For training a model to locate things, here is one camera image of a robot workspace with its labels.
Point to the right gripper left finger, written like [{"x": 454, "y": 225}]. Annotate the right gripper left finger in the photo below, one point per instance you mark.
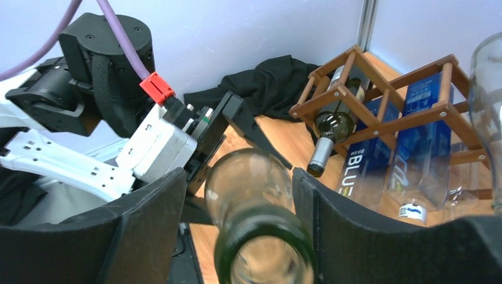
[{"x": 128, "y": 240}]

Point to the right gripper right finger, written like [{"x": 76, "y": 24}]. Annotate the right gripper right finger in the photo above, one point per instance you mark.
[{"x": 356, "y": 245}]

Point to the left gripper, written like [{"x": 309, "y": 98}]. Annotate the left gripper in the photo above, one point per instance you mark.
[{"x": 207, "y": 128}]

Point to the clear bottle with black label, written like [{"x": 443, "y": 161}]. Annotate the clear bottle with black label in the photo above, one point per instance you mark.
[{"x": 249, "y": 198}]

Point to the dark green wine bottle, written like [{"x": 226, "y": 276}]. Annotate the dark green wine bottle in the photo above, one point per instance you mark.
[{"x": 335, "y": 122}]

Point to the clear tall wine bottle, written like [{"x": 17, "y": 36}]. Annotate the clear tall wine bottle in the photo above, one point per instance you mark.
[{"x": 485, "y": 106}]

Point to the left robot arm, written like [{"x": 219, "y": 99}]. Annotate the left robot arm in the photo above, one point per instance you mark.
[{"x": 93, "y": 82}]

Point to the blue bottle with BLUE text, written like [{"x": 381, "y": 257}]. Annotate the blue bottle with BLUE text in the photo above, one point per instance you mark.
[{"x": 364, "y": 172}]

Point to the black cloth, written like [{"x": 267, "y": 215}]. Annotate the black cloth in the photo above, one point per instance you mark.
[{"x": 270, "y": 89}]

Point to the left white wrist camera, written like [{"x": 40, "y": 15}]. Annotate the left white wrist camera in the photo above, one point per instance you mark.
[{"x": 156, "y": 148}]

